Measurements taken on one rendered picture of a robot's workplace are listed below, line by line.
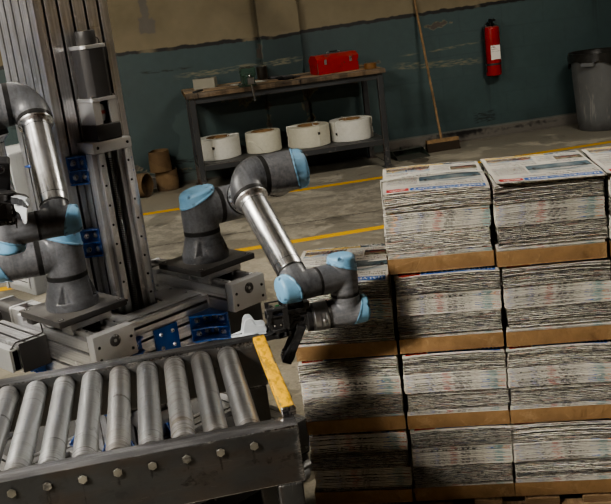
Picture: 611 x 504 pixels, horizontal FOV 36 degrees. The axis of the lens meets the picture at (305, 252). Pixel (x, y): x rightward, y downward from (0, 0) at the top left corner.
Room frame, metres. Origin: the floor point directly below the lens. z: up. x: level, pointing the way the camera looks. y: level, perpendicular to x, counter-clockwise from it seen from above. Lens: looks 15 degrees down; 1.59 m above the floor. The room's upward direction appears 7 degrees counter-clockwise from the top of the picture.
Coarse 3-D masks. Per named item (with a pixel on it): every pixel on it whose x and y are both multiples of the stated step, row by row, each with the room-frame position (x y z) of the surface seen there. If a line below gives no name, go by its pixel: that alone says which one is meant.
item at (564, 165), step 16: (480, 160) 2.69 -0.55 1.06; (496, 160) 2.65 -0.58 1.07; (512, 160) 2.62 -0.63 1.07; (528, 160) 2.60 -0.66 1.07; (544, 160) 2.57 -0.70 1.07; (560, 160) 2.54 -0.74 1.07; (576, 160) 2.51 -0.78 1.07; (496, 176) 2.42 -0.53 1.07; (512, 176) 2.40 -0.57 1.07; (528, 176) 2.38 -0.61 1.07; (544, 176) 2.36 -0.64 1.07; (560, 176) 2.34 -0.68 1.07; (576, 176) 2.32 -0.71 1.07; (592, 176) 2.31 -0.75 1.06
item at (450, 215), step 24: (384, 192) 2.42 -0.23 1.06; (408, 192) 2.40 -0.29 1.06; (432, 192) 2.39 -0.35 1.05; (456, 192) 2.38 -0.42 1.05; (480, 192) 2.38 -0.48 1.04; (384, 216) 2.41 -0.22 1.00; (408, 216) 2.41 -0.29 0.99; (432, 216) 2.40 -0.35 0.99; (456, 216) 2.39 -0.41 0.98; (480, 216) 2.38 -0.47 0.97; (408, 240) 2.41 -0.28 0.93; (432, 240) 2.40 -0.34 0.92; (456, 240) 2.39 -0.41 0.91; (480, 240) 2.39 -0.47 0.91
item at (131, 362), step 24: (120, 360) 2.11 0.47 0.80; (144, 360) 2.09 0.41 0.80; (216, 360) 2.11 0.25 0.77; (240, 360) 2.12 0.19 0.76; (0, 384) 2.05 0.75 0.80; (24, 384) 2.04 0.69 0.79; (48, 384) 2.05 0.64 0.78; (192, 384) 2.10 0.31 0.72; (264, 384) 2.13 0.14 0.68; (48, 408) 2.05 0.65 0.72; (72, 408) 2.06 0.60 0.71
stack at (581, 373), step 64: (320, 256) 2.71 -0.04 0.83; (384, 256) 2.62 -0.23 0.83; (384, 320) 2.41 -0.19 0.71; (448, 320) 2.38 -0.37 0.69; (512, 320) 2.36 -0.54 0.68; (576, 320) 2.34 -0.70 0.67; (320, 384) 2.43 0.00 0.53; (384, 384) 2.41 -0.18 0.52; (448, 384) 2.38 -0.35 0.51; (512, 384) 2.35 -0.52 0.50; (576, 384) 2.33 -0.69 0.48; (320, 448) 2.45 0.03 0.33; (384, 448) 2.42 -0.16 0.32; (448, 448) 2.39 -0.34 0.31; (512, 448) 2.42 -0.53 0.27; (576, 448) 2.33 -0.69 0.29
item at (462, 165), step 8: (392, 168) 2.75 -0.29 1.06; (400, 168) 2.73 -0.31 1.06; (408, 168) 2.71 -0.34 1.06; (416, 168) 2.70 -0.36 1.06; (424, 168) 2.69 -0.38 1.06; (432, 168) 2.68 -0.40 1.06; (440, 168) 2.67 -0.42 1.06; (448, 168) 2.66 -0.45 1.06; (456, 168) 2.64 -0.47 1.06; (464, 168) 2.63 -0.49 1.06; (472, 168) 2.61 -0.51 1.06; (480, 168) 2.60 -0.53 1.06; (384, 176) 2.65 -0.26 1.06; (392, 176) 2.64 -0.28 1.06; (408, 176) 2.62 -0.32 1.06
